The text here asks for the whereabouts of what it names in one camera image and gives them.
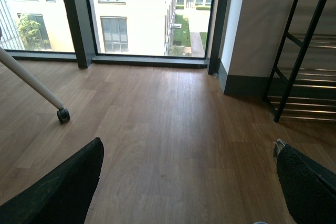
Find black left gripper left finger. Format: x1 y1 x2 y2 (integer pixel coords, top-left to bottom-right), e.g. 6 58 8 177
1 137 104 223

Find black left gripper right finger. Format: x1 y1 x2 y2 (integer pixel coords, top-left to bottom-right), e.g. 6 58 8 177
273 139 335 223

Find black metal shoe rack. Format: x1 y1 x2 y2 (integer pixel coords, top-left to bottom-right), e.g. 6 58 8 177
262 0 335 123

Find light blue slipper right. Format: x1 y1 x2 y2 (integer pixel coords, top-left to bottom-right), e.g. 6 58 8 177
253 221 268 224

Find white table leg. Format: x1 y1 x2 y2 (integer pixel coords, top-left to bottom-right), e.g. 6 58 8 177
1 48 64 110

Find dark window frame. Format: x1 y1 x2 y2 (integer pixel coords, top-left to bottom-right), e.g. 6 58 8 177
1 0 228 74

